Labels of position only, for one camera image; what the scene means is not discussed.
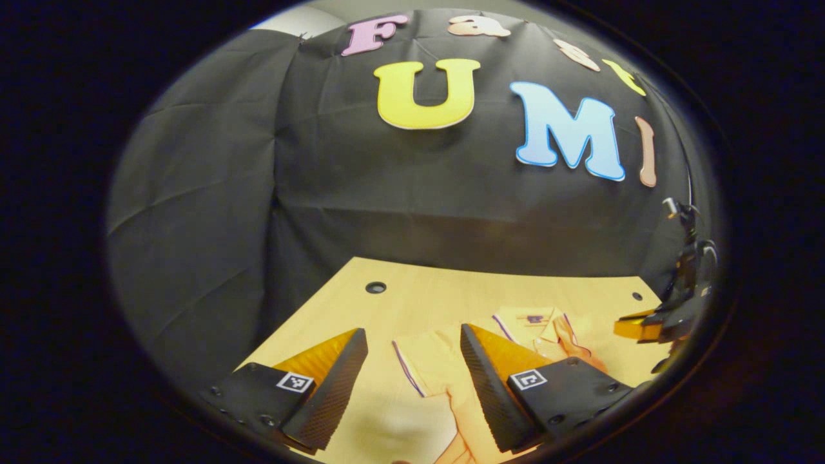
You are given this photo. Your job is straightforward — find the orange T-shirt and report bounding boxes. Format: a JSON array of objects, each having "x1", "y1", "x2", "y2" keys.
[{"x1": 392, "y1": 305, "x2": 612, "y2": 464}]

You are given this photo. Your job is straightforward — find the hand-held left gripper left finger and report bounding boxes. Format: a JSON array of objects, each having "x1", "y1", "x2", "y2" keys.
[{"x1": 200, "y1": 329, "x2": 369, "y2": 456}]

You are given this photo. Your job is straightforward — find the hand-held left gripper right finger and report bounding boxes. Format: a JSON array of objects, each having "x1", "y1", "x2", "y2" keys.
[{"x1": 460, "y1": 324, "x2": 652, "y2": 454}]

